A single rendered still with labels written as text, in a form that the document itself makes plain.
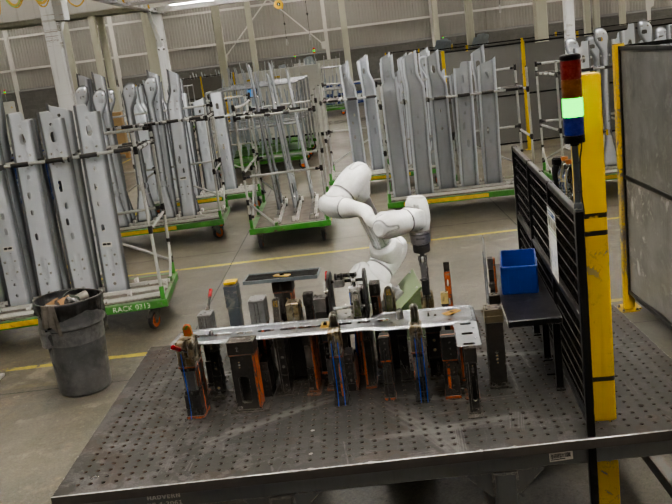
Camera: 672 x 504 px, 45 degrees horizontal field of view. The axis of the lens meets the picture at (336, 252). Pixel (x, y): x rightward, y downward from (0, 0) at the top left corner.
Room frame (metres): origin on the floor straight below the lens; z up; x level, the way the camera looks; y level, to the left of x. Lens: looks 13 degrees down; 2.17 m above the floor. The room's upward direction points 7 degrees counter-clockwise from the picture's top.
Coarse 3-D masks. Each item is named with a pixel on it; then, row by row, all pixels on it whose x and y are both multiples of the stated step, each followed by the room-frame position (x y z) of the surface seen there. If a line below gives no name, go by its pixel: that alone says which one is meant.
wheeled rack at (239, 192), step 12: (240, 96) 13.46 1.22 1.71; (192, 120) 12.85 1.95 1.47; (204, 120) 12.87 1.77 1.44; (240, 144) 13.47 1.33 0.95; (252, 144) 12.55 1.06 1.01; (132, 156) 12.50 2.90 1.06; (204, 192) 13.09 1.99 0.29; (228, 192) 12.63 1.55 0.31; (240, 192) 12.64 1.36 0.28; (156, 204) 13.33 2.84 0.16
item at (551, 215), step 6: (546, 204) 3.38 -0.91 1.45; (552, 210) 3.22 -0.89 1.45; (552, 216) 3.24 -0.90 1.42; (552, 222) 3.25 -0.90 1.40; (552, 228) 3.26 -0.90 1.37; (552, 234) 3.27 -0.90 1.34; (552, 240) 3.28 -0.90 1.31; (552, 246) 3.29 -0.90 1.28; (552, 252) 3.30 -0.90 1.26; (552, 258) 3.31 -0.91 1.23; (552, 264) 3.32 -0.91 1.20; (558, 264) 3.16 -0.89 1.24; (552, 270) 3.34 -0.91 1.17; (558, 270) 3.17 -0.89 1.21; (558, 276) 3.18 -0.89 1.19; (558, 282) 3.19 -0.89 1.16
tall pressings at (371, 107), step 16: (368, 64) 13.10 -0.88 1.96; (368, 80) 13.14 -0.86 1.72; (400, 80) 13.26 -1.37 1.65; (352, 96) 13.15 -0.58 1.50; (352, 112) 13.15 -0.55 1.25; (368, 112) 13.13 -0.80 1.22; (352, 128) 13.13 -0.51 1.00; (368, 128) 13.06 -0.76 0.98; (352, 144) 13.08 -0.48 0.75; (432, 144) 12.76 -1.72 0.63; (384, 160) 13.22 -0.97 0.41; (432, 160) 12.76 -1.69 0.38
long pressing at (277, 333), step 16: (304, 320) 3.59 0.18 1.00; (320, 320) 3.57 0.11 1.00; (352, 320) 3.51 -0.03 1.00; (368, 320) 3.49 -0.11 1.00; (400, 320) 3.43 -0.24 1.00; (432, 320) 3.37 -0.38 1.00; (448, 320) 3.34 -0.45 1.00; (464, 320) 3.32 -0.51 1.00; (176, 336) 3.62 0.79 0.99; (208, 336) 3.55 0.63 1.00; (224, 336) 3.52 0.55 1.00; (256, 336) 3.46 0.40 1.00; (272, 336) 3.44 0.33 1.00; (288, 336) 3.42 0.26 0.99
